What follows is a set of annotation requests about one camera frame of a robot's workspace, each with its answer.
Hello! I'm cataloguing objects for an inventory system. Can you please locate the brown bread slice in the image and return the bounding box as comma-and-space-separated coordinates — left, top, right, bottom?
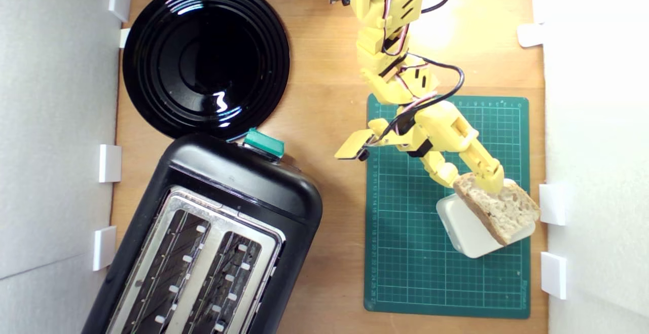
452, 172, 541, 246

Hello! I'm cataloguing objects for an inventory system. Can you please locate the green toaster lever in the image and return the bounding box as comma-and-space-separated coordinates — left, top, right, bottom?
243, 128, 285, 160

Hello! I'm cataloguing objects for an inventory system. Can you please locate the black two-slot toaster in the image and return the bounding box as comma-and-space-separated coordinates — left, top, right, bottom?
81, 132, 324, 334

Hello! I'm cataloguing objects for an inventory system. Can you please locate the white block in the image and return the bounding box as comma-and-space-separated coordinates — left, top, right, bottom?
436, 178, 536, 259

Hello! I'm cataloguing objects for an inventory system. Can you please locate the green cutting mat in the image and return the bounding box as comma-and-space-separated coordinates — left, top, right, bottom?
364, 93, 531, 319

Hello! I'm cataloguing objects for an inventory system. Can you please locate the black plate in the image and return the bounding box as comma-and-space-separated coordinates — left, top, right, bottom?
123, 0, 291, 141

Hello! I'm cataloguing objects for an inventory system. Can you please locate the yellow wrist camera mount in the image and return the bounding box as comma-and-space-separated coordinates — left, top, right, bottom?
334, 130, 377, 162

